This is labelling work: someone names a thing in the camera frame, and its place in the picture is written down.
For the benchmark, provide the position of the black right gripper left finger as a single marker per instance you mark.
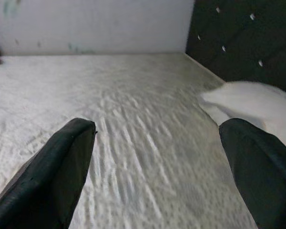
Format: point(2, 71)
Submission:
point(47, 174)

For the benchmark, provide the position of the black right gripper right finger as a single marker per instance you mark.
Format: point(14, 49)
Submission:
point(264, 186)

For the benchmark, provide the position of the white pillow with green print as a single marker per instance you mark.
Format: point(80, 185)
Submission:
point(248, 102)

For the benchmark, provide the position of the white quilted mattress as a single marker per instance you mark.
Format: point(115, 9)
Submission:
point(109, 95)

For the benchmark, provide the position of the dark tufted headboard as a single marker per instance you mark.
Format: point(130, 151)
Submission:
point(252, 35)

